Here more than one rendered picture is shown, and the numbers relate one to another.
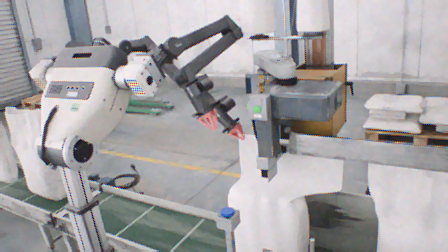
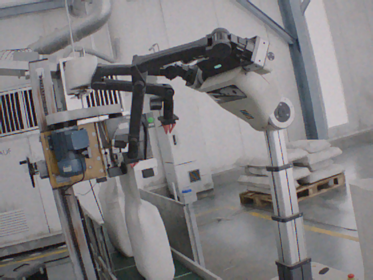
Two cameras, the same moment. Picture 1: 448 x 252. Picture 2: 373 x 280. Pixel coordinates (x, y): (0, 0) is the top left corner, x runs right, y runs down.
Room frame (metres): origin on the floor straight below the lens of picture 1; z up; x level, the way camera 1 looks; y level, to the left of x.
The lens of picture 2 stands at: (3.13, 1.49, 1.27)
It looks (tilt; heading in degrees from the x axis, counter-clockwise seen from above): 4 degrees down; 217
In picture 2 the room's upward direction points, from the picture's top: 11 degrees counter-clockwise
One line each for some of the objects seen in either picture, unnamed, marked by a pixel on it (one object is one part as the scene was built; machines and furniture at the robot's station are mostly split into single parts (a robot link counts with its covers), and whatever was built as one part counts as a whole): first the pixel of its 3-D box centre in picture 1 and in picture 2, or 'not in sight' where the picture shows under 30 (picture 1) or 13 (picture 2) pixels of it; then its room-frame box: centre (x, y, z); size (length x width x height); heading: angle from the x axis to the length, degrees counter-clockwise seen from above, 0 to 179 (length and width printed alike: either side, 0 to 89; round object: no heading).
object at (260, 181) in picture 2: not in sight; (282, 176); (-1.42, -0.62, 0.32); 0.66 x 0.43 x 0.15; 151
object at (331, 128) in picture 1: (315, 100); (70, 155); (1.67, -0.46, 1.18); 0.34 x 0.25 x 0.31; 149
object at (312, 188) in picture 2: not in sight; (293, 188); (-1.78, -0.65, 0.07); 1.20 x 0.82 x 0.14; 151
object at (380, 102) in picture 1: (396, 102); not in sight; (3.78, -2.00, 0.44); 0.66 x 0.42 x 0.14; 55
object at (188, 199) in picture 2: (228, 219); (188, 197); (1.28, 0.02, 0.81); 0.08 x 0.08 x 0.06; 59
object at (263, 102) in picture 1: (259, 107); (148, 120); (1.29, -0.14, 1.29); 0.08 x 0.05 x 0.09; 59
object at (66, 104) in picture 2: not in sight; (71, 91); (0.12, -2.28, 1.82); 0.51 x 0.27 x 0.71; 59
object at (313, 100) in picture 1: (300, 115); (123, 137); (1.36, -0.31, 1.21); 0.30 x 0.25 x 0.30; 59
